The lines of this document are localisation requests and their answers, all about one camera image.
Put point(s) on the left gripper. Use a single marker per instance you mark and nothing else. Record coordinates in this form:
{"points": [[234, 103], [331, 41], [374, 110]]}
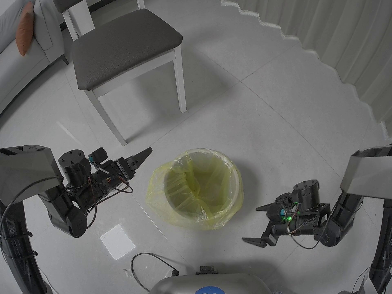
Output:
{"points": [[121, 168]]}

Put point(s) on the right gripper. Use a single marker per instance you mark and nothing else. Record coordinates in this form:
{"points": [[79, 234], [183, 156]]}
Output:
{"points": [[280, 230]]}

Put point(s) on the black plastic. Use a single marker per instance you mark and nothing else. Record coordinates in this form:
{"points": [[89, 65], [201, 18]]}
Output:
{"points": [[284, 197]]}

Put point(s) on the yellow plastic bag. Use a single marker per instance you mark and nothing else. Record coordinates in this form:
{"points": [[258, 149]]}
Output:
{"points": [[156, 194]]}

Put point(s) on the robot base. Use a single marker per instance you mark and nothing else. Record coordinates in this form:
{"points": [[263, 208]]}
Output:
{"points": [[211, 283]]}

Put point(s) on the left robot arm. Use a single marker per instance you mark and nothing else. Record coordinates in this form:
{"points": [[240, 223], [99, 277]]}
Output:
{"points": [[24, 170]]}

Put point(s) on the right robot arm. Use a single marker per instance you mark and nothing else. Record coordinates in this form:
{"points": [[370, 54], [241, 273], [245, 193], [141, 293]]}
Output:
{"points": [[364, 176]]}

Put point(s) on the white trash bin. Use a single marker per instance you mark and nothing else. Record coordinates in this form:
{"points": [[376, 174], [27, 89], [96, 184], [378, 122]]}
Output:
{"points": [[234, 182]]}

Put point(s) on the white chair with grey seat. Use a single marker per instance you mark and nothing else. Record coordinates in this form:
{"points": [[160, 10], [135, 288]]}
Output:
{"points": [[122, 47]]}

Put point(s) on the grey sofa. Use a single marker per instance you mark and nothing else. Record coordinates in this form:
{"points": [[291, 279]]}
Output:
{"points": [[12, 75]]}

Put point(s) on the orange cushion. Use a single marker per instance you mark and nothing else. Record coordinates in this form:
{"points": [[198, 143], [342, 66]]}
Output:
{"points": [[25, 29]]}

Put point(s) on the white curtain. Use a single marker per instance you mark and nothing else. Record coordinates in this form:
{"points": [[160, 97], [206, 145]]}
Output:
{"points": [[321, 17]]}

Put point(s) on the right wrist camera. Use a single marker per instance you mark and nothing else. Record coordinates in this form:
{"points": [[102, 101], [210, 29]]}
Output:
{"points": [[278, 213]]}

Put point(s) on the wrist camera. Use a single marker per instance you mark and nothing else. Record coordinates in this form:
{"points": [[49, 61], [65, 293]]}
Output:
{"points": [[278, 213], [98, 156]]}

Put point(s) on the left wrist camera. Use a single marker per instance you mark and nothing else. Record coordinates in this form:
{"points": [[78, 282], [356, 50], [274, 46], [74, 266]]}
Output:
{"points": [[98, 156]]}

